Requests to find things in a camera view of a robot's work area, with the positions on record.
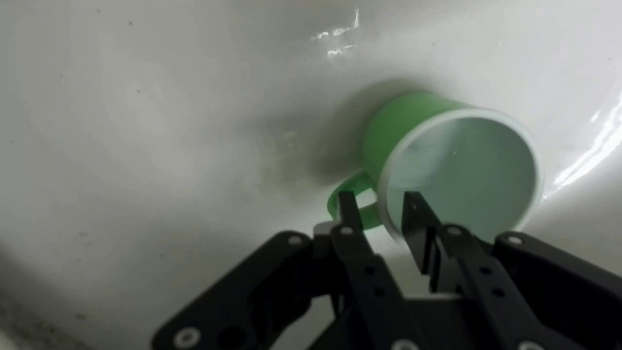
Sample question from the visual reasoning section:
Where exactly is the green mug white inside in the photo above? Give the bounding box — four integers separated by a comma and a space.
324, 92, 544, 243

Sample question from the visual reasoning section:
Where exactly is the white oval sink basin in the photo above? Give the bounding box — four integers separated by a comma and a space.
0, 0, 622, 350

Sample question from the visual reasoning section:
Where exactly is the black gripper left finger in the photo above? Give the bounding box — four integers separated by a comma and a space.
151, 189, 410, 350

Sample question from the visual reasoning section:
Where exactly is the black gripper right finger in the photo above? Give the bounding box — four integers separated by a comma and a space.
400, 189, 622, 350

